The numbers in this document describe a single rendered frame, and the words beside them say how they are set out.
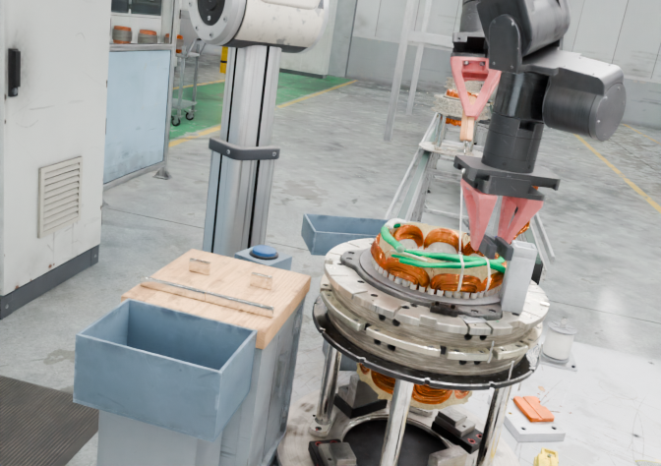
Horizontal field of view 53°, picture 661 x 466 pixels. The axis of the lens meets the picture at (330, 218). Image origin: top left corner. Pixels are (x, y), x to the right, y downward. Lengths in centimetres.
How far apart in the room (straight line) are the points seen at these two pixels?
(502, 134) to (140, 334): 49
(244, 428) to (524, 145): 47
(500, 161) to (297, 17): 59
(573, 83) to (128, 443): 61
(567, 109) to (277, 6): 63
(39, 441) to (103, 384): 163
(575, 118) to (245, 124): 70
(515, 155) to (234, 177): 65
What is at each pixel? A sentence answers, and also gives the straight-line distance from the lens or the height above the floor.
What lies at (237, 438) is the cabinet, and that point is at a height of 91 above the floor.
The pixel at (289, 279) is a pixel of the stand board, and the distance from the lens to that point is 93.
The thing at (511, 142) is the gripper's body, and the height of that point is 133.
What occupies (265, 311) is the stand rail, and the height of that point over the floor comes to 107.
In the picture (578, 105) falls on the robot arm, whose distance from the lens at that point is 68.
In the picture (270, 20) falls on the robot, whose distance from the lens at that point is 118.
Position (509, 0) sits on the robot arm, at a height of 146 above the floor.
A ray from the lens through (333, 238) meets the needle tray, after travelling 116.
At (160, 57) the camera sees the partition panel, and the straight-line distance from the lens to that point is 523.
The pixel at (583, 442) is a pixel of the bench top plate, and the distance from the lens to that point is 130.
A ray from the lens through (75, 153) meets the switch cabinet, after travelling 334.
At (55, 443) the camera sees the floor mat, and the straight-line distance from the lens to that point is 238.
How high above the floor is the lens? 142
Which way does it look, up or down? 17 degrees down
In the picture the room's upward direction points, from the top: 9 degrees clockwise
